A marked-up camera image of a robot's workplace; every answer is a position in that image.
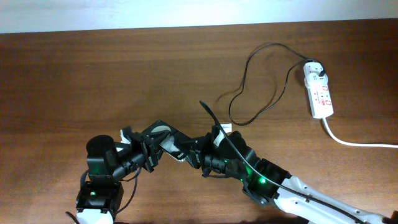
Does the white power strip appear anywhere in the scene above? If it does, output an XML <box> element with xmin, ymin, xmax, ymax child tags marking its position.
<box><xmin>303</xmin><ymin>62</ymin><xmax>334</xmax><ymax>119</ymax></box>

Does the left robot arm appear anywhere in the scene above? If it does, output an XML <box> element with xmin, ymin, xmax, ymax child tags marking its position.
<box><xmin>66</xmin><ymin>120</ymin><xmax>177</xmax><ymax>223</ymax></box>

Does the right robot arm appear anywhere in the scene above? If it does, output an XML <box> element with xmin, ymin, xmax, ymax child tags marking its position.
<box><xmin>183</xmin><ymin>131</ymin><xmax>397</xmax><ymax>223</ymax></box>

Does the white power strip cord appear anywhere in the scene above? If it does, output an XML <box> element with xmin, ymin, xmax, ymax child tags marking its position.
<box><xmin>322</xmin><ymin>116</ymin><xmax>398</xmax><ymax>149</ymax></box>

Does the white usb charger adapter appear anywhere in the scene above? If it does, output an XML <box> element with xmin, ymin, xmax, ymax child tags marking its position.
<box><xmin>304</xmin><ymin>68</ymin><xmax>328</xmax><ymax>88</ymax></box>

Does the black usb charging cable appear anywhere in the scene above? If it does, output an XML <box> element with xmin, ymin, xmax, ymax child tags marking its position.
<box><xmin>228</xmin><ymin>42</ymin><xmax>327</xmax><ymax>126</ymax></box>

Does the black smartphone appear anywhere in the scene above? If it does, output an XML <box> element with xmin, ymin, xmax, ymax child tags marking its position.
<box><xmin>161</xmin><ymin>130</ymin><xmax>189</xmax><ymax>162</ymax></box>

